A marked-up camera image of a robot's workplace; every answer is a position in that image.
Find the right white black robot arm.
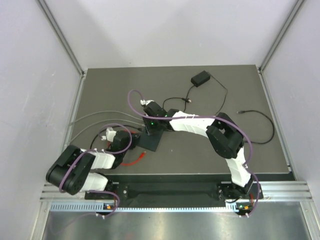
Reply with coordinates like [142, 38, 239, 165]
[140, 100, 254, 198]

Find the red ethernet cable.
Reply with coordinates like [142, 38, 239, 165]
[106, 142, 147, 167]

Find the black power adapter brick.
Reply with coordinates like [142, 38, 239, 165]
[190, 70, 211, 88]

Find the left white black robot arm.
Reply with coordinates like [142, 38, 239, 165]
[45, 127, 141, 199]

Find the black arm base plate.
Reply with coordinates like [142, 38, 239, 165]
[84, 174, 265, 201]

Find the thin black power cord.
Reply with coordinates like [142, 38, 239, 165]
[162, 73, 229, 117]

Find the grey slotted cable duct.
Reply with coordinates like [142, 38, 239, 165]
[49, 201, 253, 213]

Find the black ethernet cable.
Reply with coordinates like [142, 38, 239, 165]
[237, 109, 275, 145]

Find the black network switch box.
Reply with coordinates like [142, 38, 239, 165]
[137, 131, 164, 152]

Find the lower grey ethernet cable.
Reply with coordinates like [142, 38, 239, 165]
[64, 120, 145, 145]

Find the aluminium frame rail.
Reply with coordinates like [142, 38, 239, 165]
[39, 180, 313, 203]

